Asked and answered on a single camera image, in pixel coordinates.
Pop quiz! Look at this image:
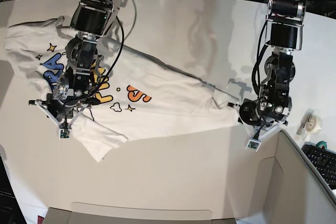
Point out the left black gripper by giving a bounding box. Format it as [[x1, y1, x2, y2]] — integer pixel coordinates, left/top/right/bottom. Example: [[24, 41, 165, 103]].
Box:
[[237, 98, 286, 127]]

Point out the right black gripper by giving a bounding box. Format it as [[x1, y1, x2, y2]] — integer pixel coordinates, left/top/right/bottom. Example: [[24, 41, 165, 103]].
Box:
[[46, 95, 91, 124]]

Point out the white printed t-shirt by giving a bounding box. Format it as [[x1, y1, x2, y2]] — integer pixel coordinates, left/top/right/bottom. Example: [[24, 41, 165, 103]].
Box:
[[4, 17, 238, 161]]

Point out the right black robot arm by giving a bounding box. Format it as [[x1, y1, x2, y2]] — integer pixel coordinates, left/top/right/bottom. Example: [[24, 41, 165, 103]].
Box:
[[46, 0, 122, 122]]

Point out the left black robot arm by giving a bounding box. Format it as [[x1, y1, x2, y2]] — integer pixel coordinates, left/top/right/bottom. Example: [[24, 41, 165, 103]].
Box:
[[239, 0, 307, 131]]

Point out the clear tape dispenser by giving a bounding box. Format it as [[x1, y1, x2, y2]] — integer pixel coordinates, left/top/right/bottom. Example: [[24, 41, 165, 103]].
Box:
[[296, 109, 322, 142]]

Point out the green tape roll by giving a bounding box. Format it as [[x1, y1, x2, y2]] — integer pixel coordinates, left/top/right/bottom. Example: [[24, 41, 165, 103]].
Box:
[[316, 141, 327, 150]]

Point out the beige partition box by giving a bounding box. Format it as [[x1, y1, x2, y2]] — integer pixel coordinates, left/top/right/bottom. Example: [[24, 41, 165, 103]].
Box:
[[44, 131, 335, 223]]

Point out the black computer keyboard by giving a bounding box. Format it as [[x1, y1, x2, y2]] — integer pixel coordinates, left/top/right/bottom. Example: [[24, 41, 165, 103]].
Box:
[[301, 144, 336, 189]]

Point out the black monitor corner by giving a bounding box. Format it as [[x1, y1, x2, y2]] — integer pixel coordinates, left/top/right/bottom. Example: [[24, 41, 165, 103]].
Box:
[[1, 146, 27, 224]]

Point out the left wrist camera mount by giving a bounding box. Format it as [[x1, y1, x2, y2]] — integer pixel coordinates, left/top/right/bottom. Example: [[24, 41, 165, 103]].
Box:
[[227, 102, 290, 151]]

